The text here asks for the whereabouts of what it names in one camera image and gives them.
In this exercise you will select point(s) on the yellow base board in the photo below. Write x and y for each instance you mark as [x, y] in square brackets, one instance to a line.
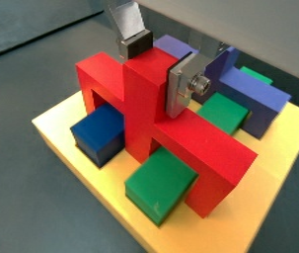
[228, 229]

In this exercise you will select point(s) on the blue long block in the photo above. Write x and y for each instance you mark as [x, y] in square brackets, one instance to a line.
[99, 134]

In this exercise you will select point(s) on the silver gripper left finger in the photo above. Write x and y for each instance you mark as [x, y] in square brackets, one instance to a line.
[125, 19]

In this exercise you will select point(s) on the purple cross-shaped block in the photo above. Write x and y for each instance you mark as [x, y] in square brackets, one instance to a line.
[262, 99]

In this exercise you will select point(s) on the green long block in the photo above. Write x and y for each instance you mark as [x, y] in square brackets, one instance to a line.
[164, 179]

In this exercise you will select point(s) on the red cross-shaped block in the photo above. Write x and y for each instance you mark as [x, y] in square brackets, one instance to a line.
[132, 86]

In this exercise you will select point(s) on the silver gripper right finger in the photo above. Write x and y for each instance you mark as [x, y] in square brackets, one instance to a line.
[185, 77]

